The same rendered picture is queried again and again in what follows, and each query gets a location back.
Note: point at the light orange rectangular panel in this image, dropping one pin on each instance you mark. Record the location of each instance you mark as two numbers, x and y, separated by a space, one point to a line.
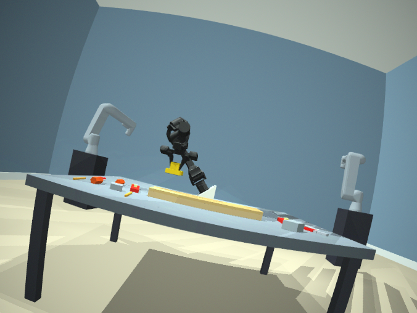
205 203

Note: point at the red rectangular bar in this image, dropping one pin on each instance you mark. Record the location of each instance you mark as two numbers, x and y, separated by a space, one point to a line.
134 188
281 219

